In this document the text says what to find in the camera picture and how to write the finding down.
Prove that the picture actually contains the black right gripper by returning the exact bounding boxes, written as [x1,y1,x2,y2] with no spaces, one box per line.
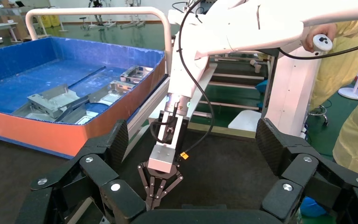
[137,119,189,211]

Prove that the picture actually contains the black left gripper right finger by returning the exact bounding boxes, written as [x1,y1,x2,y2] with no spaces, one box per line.
[255,118,358,224]

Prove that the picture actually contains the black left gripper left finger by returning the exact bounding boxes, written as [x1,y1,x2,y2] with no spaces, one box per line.
[15,119,147,224]

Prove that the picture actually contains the white handheld controller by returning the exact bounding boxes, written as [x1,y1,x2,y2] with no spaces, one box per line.
[312,33,333,52]

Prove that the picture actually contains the person's bare hand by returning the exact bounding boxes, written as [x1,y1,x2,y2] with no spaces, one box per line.
[301,24,337,53]

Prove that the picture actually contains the blue shoe cover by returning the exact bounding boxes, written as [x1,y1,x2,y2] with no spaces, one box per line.
[299,196,328,217]

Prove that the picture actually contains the person in yellow gown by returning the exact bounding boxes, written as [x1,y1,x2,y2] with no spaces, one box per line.
[309,18,358,183]

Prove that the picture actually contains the white robot torso column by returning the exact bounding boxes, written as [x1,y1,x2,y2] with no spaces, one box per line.
[264,46,322,137]

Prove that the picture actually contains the white standing fan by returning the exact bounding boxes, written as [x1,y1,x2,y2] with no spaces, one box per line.
[338,32,358,100]

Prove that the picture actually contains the white pipe end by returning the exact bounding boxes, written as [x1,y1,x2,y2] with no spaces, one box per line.
[249,58,262,74]

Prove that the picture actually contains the white rod rack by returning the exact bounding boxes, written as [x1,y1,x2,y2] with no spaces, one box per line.
[197,56,268,119]

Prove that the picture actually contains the blue box with orange side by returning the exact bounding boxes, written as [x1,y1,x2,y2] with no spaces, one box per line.
[0,37,166,160]

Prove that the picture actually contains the background robot stand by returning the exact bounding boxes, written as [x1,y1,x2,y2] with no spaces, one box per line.
[120,0,146,29]
[86,0,118,31]

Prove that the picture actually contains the stacked brown cardboard boxes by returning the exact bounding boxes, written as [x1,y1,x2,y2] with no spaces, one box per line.
[0,14,30,41]

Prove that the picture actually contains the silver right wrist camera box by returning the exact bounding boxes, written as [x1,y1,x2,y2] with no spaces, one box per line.
[147,111,183,174]

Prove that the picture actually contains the grey stamped metal bracket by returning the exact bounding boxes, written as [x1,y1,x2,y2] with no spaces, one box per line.
[88,80,136,107]
[10,105,59,123]
[120,65,153,84]
[27,84,81,119]
[55,96,99,125]

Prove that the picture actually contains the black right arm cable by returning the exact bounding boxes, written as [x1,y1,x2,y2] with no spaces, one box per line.
[149,0,358,154]

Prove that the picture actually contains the white bent tube frame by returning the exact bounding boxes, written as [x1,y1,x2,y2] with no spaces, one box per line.
[25,7,173,75]

